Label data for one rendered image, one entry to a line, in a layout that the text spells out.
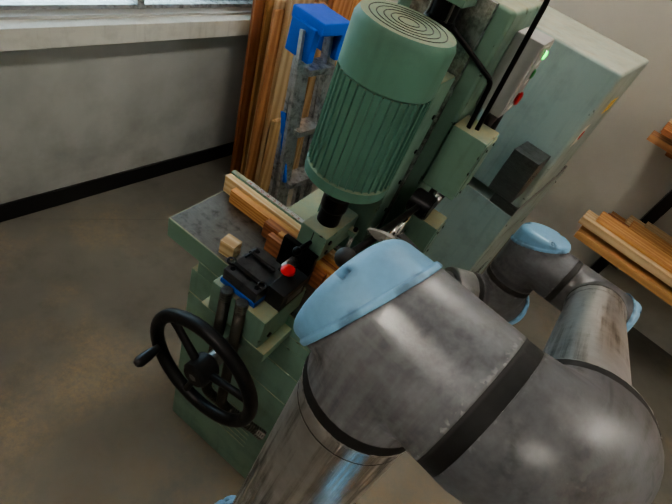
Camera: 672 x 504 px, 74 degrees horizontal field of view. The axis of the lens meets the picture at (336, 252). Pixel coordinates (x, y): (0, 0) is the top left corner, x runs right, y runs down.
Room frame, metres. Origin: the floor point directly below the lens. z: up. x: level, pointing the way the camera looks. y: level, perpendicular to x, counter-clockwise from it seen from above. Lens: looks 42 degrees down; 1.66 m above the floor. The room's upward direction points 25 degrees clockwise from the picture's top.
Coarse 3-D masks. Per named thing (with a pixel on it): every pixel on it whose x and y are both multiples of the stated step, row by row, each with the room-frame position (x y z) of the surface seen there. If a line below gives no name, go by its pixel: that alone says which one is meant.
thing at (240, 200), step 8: (232, 192) 0.84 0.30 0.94; (240, 192) 0.85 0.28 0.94; (232, 200) 0.84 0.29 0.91; (240, 200) 0.83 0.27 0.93; (248, 200) 0.83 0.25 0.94; (240, 208) 0.83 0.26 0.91; (248, 208) 0.82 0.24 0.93; (256, 208) 0.82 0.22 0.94; (264, 208) 0.83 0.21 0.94; (248, 216) 0.82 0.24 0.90; (256, 216) 0.81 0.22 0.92; (264, 216) 0.80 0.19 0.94; (272, 216) 0.81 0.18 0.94; (280, 224) 0.80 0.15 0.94; (296, 232) 0.80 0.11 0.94; (328, 256) 0.77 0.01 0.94
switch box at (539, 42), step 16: (512, 48) 0.99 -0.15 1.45; (528, 48) 0.98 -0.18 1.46; (544, 48) 0.98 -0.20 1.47; (528, 64) 0.98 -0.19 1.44; (496, 80) 0.99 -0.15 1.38; (512, 80) 0.98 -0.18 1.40; (528, 80) 1.05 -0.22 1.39; (480, 96) 0.99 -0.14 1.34; (512, 96) 0.98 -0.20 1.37; (496, 112) 0.98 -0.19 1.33
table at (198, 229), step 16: (224, 192) 0.87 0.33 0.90; (192, 208) 0.76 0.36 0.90; (208, 208) 0.79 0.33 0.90; (224, 208) 0.81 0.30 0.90; (176, 224) 0.70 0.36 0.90; (192, 224) 0.72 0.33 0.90; (208, 224) 0.74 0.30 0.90; (224, 224) 0.76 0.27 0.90; (240, 224) 0.78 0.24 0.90; (256, 224) 0.81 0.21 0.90; (176, 240) 0.69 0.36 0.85; (192, 240) 0.68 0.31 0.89; (208, 240) 0.69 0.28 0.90; (256, 240) 0.75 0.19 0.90; (208, 256) 0.66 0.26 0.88; (224, 256) 0.67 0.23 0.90; (240, 256) 0.69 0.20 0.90; (272, 256) 0.73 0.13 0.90; (208, 304) 0.55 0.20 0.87; (288, 320) 0.59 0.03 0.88; (272, 336) 0.55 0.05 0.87; (256, 352) 0.50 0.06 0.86
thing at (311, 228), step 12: (312, 216) 0.76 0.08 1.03; (348, 216) 0.82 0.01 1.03; (300, 228) 0.73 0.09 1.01; (312, 228) 0.73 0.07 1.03; (324, 228) 0.74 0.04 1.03; (336, 228) 0.76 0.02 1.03; (348, 228) 0.81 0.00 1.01; (300, 240) 0.73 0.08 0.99; (312, 240) 0.72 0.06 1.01; (324, 240) 0.71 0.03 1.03; (336, 240) 0.76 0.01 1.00; (324, 252) 0.72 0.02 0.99
